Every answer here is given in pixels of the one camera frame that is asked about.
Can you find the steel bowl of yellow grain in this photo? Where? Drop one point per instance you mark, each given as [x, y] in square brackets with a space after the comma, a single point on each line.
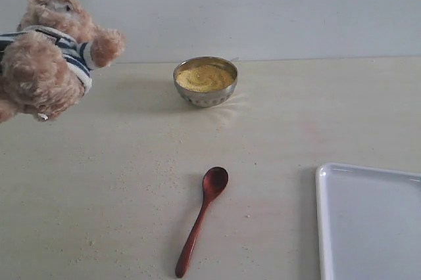
[205, 82]

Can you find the white rectangular tray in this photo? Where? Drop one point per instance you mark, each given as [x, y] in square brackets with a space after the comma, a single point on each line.
[368, 222]

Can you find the dark red wooden spoon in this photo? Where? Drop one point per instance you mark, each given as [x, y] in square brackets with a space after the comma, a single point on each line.
[214, 182]

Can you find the beige teddy bear striped sweater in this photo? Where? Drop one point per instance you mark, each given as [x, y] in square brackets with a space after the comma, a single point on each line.
[46, 63]

